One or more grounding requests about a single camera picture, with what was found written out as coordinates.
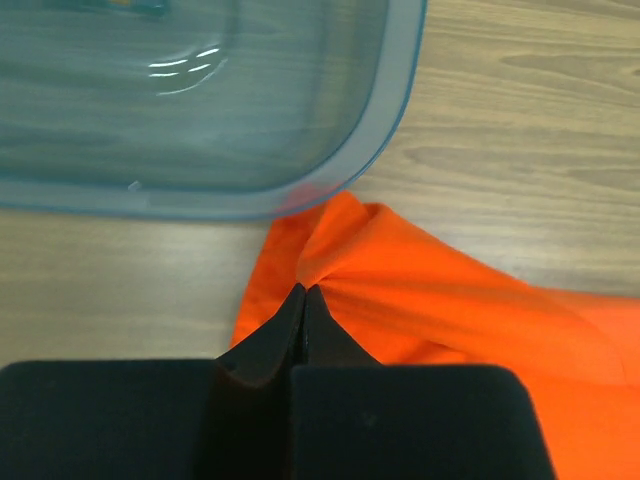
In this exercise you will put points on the teal plastic basin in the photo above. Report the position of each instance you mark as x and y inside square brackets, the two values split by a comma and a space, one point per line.
[199, 110]

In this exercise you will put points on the orange t shirt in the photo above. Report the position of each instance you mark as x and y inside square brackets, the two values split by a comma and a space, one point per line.
[408, 298]

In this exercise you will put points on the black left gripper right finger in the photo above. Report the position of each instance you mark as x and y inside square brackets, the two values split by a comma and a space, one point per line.
[354, 418]

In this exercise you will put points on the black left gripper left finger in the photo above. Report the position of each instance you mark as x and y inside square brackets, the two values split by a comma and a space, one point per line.
[222, 418]

